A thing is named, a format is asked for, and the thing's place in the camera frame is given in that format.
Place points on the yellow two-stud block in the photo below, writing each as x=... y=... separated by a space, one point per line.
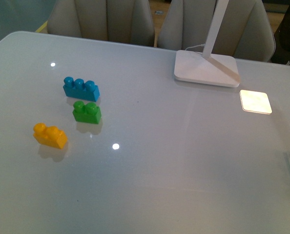
x=50 y=136

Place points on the green two-stud block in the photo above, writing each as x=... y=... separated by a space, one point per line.
x=87 y=113

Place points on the blue three-stud block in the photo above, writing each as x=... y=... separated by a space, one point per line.
x=81 y=90

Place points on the white desk lamp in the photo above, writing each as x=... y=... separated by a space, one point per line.
x=206 y=67

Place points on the beige chair left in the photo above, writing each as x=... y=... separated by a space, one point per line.
x=123 y=21

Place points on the beige chair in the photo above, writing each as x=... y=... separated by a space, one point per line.
x=245 y=32
x=123 y=21

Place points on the beige chair right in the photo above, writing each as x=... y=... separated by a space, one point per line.
x=245 y=32

